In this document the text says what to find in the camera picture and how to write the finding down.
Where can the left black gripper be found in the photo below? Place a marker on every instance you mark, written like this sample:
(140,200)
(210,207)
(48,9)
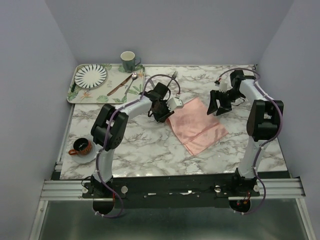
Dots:
(161,118)

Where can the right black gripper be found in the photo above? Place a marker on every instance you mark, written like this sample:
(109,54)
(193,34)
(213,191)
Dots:
(214,95)

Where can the pink cloth napkin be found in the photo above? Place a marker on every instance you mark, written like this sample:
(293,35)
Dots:
(194,128)

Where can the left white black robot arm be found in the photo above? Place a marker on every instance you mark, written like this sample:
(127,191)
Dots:
(110,125)

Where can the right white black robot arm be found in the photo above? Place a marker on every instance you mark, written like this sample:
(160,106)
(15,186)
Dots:
(265,119)

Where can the black silver fork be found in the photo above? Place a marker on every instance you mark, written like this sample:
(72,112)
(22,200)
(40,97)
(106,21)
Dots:
(173,77)

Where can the silver spoon on tray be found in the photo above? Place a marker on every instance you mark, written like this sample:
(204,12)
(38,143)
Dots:
(134,76)

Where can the leaf pattern serving tray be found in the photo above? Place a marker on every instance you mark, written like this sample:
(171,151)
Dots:
(115,75)

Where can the copper knife on tray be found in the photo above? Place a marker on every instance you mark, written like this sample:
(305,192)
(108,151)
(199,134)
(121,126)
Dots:
(119,86)

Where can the green ceramic mug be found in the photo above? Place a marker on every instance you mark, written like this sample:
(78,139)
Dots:
(129,61)

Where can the striped white plate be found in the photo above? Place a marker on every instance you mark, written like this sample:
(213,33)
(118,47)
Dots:
(90,76)

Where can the orange patterned teacup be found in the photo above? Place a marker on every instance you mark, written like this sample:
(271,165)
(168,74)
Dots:
(81,147)

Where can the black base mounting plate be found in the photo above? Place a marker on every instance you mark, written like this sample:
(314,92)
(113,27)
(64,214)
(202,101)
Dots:
(177,191)

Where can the white saucer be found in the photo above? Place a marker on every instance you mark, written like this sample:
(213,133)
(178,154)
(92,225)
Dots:
(86,158)

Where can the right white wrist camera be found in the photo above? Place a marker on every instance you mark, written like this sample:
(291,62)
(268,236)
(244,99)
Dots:
(222,85)

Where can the aluminium rail frame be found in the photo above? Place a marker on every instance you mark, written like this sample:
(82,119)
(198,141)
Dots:
(270,185)

